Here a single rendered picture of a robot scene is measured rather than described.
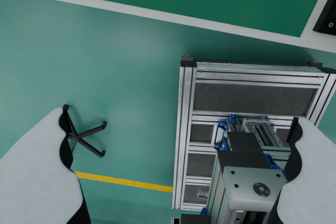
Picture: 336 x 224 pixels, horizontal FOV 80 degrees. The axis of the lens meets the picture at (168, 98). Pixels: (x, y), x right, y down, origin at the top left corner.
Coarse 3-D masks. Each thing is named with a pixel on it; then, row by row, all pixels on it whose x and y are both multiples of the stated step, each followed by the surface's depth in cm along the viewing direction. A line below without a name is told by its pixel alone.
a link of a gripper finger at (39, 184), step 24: (48, 120) 10; (24, 144) 8; (48, 144) 8; (0, 168) 7; (24, 168) 7; (48, 168) 7; (0, 192) 6; (24, 192) 6; (48, 192) 6; (72, 192) 6; (0, 216) 6; (24, 216) 6; (48, 216) 6; (72, 216) 6
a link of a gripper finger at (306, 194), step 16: (304, 128) 10; (304, 144) 9; (320, 144) 9; (288, 160) 9; (304, 160) 8; (320, 160) 8; (288, 176) 9; (304, 176) 7; (320, 176) 7; (288, 192) 7; (304, 192) 7; (320, 192) 7; (272, 208) 7; (288, 208) 6; (304, 208) 6; (320, 208) 6
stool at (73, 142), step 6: (66, 108) 150; (72, 126) 154; (102, 126) 152; (72, 132) 156; (84, 132) 156; (90, 132) 155; (72, 138) 155; (78, 138) 159; (72, 144) 151; (84, 144) 161; (72, 150) 166; (90, 150) 164; (96, 150) 165; (102, 150) 170
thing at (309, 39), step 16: (64, 0) 47; (80, 0) 47; (96, 0) 47; (320, 0) 44; (144, 16) 48; (160, 16) 48; (176, 16) 48; (240, 32) 48; (256, 32) 48; (272, 32) 48; (304, 32) 48; (320, 48) 49
